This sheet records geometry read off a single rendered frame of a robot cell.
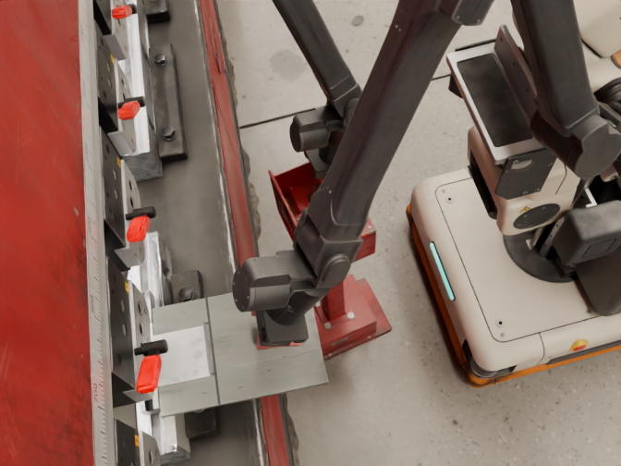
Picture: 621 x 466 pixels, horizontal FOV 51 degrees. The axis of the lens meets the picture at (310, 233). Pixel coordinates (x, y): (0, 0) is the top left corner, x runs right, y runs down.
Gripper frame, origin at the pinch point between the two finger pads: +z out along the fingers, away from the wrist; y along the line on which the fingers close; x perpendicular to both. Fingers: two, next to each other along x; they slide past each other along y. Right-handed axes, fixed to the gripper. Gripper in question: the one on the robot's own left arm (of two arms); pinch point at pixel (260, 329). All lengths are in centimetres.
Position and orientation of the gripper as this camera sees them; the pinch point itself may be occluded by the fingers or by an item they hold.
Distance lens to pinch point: 103.7
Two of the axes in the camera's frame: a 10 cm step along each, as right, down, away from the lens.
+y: 1.9, 8.8, -4.4
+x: 8.9, 0.4, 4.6
